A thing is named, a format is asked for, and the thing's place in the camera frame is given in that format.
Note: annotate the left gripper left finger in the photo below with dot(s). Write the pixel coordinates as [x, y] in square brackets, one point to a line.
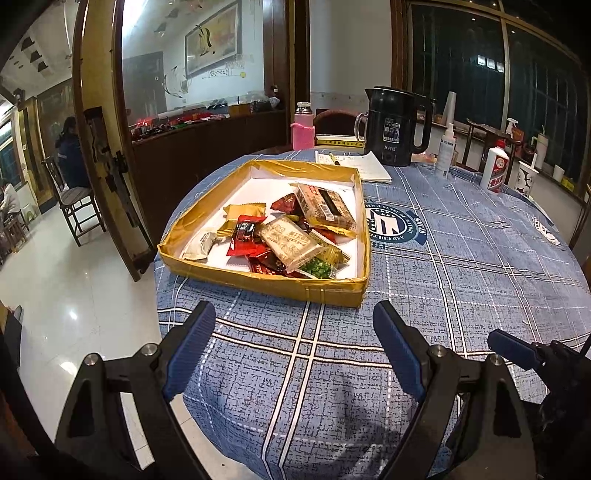
[92, 430]

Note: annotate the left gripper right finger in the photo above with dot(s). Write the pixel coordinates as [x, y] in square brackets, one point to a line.
[471, 407]

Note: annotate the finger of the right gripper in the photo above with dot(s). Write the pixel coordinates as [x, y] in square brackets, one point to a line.
[514, 349]

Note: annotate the white wrapper snack packet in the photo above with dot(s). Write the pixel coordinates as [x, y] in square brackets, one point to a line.
[199, 246]

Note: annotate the red black candy packet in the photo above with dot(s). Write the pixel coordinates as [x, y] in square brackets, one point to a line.
[245, 240]

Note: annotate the green pea snack packet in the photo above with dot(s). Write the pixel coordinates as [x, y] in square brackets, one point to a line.
[327, 263]

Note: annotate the clear cracker packet yellow ends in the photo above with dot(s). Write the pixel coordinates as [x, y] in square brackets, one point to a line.
[325, 209]

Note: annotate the red foil snack packet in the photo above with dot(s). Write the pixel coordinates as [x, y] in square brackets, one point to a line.
[287, 204]

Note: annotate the blue plaid tablecloth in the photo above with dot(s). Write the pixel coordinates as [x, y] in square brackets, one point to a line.
[296, 390]

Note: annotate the long red foil packet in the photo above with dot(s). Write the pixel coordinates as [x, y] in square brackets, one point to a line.
[268, 264]

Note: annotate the wooden chair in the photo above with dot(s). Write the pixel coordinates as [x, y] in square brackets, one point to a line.
[77, 205]

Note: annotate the golden snack packet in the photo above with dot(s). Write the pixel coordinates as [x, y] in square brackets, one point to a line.
[234, 211]

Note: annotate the gold taped cardboard tray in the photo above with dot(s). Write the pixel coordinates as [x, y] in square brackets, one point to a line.
[265, 181]

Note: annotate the white spray bottle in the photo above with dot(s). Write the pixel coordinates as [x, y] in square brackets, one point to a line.
[446, 151]

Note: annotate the seated person in blue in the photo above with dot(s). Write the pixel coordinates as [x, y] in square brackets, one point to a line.
[69, 156]

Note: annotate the white notebook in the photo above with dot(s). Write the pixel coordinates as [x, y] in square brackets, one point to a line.
[369, 168]

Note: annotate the black electric kettle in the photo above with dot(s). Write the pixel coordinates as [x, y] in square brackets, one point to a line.
[396, 126]

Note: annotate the yellow black pen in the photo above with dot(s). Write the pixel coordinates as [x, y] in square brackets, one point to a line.
[334, 159]

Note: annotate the yellow tape measure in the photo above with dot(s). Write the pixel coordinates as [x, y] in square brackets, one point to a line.
[344, 141]

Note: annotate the pink sleeved water bottle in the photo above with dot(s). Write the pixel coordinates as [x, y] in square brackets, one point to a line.
[303, 127]

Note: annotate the framed fish painting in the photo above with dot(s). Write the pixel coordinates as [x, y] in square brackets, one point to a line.
[214, 40]

